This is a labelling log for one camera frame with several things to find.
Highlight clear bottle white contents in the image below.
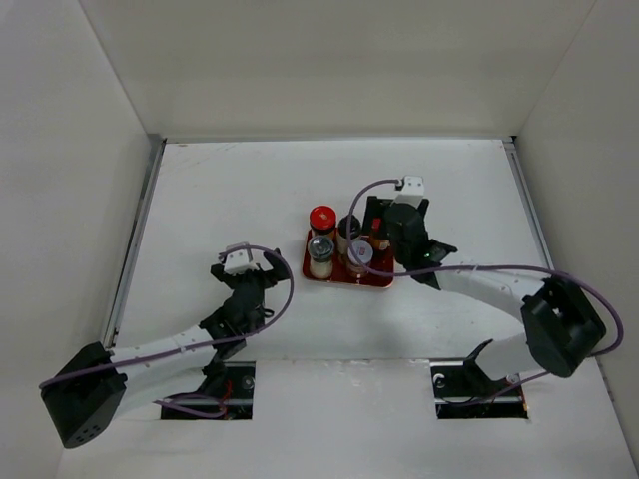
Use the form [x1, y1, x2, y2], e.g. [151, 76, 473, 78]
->
[307, 236, 334, 279]

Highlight dark soy sauce bottle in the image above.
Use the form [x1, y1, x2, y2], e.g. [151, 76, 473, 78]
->
[336, 215, 361, 255]

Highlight dark sauce jar red lid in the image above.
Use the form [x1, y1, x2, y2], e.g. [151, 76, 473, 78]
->
[309, 205, 337, 240]

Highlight small jar white lid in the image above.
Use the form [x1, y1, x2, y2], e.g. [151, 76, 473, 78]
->
[345, 239, 373, 279]

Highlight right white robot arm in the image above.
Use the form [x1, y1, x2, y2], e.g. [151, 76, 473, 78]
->
[362, 196, 606, 395]

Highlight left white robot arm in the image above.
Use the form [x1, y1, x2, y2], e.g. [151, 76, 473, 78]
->
[39, 243, 295, 449]

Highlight red rectangular tray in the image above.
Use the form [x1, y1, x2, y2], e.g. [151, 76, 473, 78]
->
[300, 226, 397, 290]

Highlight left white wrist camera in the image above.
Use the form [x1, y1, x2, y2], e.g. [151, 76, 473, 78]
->
[219, 242, 259, 275]

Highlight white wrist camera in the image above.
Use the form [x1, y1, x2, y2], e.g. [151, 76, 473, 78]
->
[392, 176, 425, 209]
[219, 242, 259, 275]

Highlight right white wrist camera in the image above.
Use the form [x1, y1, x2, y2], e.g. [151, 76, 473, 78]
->
[392, 176, 425, 209]

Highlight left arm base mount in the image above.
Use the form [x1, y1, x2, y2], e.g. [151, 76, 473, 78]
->
[159, 361, 257, 421]

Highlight right aluminium rail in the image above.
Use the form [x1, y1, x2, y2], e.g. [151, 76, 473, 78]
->
[502, 137, 554, 269]

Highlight aluminium rail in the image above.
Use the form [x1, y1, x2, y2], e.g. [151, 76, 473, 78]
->
[101, 134, 167, 348]
[502, 137, 554, 269]

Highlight left aluminium rail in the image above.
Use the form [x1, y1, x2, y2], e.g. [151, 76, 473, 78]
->
[101, 134, 167, 348]

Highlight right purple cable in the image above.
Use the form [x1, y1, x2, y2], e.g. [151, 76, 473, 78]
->
[345, 178, 625, 405]

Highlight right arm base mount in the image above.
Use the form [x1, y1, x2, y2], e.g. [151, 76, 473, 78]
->
[429, 340, 528, 420]

